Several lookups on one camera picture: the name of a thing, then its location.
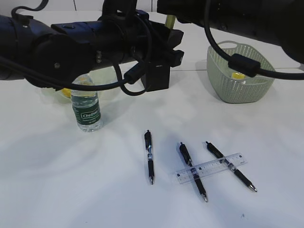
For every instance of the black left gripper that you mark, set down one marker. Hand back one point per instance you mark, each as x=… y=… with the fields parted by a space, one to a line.
x=121 y=35

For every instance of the yellow-green utility knife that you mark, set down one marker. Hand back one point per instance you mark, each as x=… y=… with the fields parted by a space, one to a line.
x=170 y=21

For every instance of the clear water bottle green label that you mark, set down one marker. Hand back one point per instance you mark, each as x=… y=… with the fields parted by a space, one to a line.
x=87 y=111

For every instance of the yellow pear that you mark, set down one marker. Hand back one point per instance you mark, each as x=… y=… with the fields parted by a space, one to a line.
x=66 y=92

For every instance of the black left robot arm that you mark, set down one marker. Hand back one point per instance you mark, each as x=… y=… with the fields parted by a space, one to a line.
x=54 y=56

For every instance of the black square pen holder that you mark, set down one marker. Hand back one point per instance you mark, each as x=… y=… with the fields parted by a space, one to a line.
x=157 y=76

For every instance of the green woven plastic basket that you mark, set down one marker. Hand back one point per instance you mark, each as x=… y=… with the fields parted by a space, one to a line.
x=248 y=90

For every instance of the black pen left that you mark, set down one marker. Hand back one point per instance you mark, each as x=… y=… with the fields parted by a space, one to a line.
x=148 y=146

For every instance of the black pen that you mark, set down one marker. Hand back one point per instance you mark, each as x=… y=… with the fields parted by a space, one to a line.
x=148 y=146
x=212 y=149
x=195 y=175

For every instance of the black pen middle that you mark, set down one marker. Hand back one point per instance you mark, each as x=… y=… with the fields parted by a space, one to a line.
x=195 y=175

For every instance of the black pen right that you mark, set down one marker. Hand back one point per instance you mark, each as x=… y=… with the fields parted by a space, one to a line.
x=212 y=149

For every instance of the clear plastic ruler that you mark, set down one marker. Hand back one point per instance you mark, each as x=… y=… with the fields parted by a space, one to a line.
x=209 y=168

